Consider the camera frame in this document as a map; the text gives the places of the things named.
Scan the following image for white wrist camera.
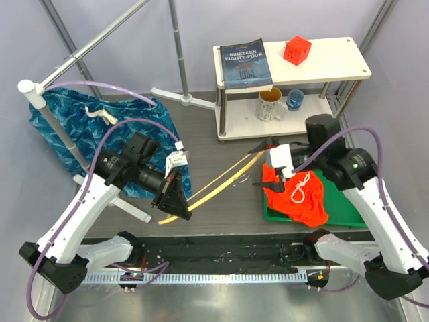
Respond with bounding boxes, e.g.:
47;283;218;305
164;140;190;178
267;144;295;182

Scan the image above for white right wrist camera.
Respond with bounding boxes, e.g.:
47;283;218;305
267;144;295;182

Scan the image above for green plastic tray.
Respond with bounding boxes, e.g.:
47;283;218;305
263;170;367;228

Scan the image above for blue patterned shorts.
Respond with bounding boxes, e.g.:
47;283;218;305
29;87;192;199

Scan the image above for red cube power strip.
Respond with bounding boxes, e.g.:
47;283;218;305
283;36;312;66

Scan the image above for yellow hanger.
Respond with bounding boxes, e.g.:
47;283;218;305
158;150;269;225

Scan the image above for white patterned mug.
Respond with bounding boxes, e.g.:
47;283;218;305
256;87;288;121

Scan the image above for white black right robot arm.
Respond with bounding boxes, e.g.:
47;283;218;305
250;114;428;300

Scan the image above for blue glass cup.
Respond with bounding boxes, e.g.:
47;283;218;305
286;89;305;111

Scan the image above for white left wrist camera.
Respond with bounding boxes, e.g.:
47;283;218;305
164;140;190;178

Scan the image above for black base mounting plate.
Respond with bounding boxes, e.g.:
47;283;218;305
76;233;373;274

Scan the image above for white two-tier shelf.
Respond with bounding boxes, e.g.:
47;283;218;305
213;37;371;142

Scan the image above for white clothes rack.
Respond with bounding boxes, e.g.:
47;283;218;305
18;0;215;223

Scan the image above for Nineteen Eighty-Four book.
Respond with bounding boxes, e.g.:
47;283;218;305
219;38;273;94

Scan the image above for white slotted cable duct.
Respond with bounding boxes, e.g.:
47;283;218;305
82;270;308;285

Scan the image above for orange shorts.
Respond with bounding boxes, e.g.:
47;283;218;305
263;171;328;227

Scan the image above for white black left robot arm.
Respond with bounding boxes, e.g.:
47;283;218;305
19;133;192;294

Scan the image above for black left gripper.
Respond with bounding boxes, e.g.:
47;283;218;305
134;162;192;220

